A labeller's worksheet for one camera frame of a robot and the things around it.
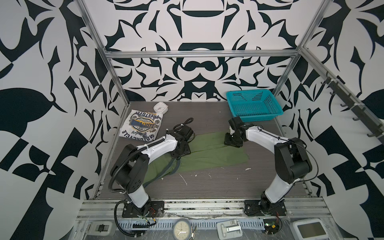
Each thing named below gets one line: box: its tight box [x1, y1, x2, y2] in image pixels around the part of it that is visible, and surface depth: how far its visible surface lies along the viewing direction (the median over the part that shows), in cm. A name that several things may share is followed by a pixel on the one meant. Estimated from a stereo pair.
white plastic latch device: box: [216, 219, 243, 240], surface depth 69 cm
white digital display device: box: [289, 218, 331, 240], surface depth 68 cm
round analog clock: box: [173, 218, 191, 240], surface depth 67 cm
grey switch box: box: [85, 221, 113, 236], surface depth 68 cm
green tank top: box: [143, 131, 249, 186], surface depth 91 cm
